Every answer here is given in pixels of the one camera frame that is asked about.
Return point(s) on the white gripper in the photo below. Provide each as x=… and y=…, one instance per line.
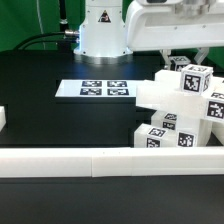
x=154, y=25

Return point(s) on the white tagged cube part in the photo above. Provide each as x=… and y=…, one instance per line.
x=195, y=79

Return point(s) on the white chair back frame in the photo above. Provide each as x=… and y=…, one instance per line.
x=165, y=96

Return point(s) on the white chair seat panel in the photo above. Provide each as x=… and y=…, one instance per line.
x=192, y=132

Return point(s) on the small tagged cube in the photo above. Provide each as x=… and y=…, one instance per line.
x=179, y=62

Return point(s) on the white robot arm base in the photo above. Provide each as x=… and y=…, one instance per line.
x=102, y=34

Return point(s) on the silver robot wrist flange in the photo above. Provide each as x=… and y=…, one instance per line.
x=191, y=8

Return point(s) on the white base tag plate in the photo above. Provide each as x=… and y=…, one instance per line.
x=97, y=88

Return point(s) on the white fence right rail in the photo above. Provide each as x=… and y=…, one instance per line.
x=218, y=131

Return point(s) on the white fence wall rail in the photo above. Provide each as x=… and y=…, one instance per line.
x=105, y=162

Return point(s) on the white fence left rail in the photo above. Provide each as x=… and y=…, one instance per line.
x=2, y=117

